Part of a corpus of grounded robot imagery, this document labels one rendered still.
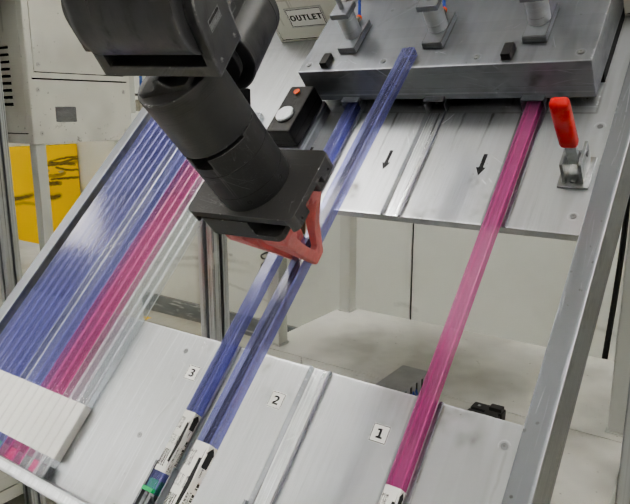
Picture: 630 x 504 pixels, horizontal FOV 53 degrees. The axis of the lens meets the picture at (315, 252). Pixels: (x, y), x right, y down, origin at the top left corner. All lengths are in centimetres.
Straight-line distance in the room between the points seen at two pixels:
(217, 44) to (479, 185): 36
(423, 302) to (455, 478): 211
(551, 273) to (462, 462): 191
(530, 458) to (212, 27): 36
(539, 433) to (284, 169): 27
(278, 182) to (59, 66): 146
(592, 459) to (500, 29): 59
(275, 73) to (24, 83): 100
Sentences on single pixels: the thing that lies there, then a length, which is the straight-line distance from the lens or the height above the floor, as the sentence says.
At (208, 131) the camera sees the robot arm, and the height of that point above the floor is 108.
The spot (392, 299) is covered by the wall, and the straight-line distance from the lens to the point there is 268.
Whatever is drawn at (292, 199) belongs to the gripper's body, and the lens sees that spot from 45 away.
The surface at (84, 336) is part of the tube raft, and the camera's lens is 79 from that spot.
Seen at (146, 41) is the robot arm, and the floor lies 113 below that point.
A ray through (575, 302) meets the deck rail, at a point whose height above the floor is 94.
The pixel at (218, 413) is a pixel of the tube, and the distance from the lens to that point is 49.
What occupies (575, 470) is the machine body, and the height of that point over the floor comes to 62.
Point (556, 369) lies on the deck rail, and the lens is 53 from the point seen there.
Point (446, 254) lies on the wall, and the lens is 253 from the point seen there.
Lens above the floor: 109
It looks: 13 degrees down
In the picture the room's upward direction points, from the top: straight up
